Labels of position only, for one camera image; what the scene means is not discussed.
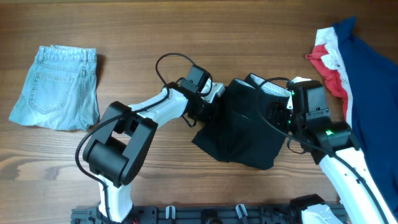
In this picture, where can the light blue denim shorts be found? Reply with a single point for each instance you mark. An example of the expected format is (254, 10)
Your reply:
(59, 92)

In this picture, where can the black shorts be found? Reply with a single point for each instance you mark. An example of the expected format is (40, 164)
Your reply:
(237, 133)

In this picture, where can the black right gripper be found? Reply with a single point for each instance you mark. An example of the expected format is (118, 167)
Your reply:
(280, 111)

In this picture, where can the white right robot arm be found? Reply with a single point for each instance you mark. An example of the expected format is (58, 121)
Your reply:
(334, 147)

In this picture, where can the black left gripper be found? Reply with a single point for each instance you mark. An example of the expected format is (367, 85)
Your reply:
(204, 109)

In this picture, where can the red and white garment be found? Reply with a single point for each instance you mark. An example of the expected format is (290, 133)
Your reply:
(327, 60)

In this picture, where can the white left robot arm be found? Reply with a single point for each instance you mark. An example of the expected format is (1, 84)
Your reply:
(117, 148)

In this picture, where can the navy blue garment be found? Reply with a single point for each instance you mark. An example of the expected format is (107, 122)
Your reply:
(373, 82)

